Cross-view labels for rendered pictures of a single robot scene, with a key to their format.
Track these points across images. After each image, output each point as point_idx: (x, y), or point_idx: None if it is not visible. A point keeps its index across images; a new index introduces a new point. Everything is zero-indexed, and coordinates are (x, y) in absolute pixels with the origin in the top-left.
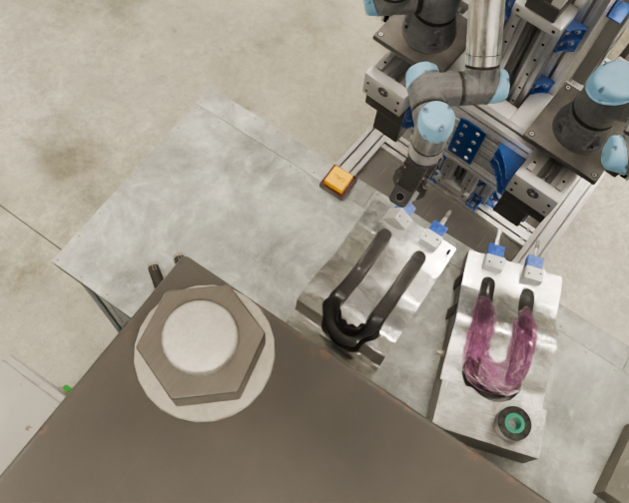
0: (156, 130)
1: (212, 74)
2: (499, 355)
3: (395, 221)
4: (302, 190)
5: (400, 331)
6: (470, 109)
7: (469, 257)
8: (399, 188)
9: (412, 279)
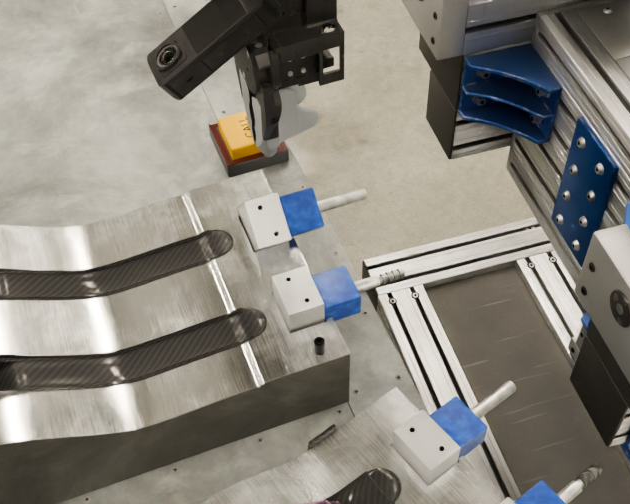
0: None
1: (348, 79)
2: None
3: (246, 216)
4: (175, 127)
5: (27, 437)
6: (598, 91)
7: (380, 404)
8: (180, 36)
9: (189, 361)
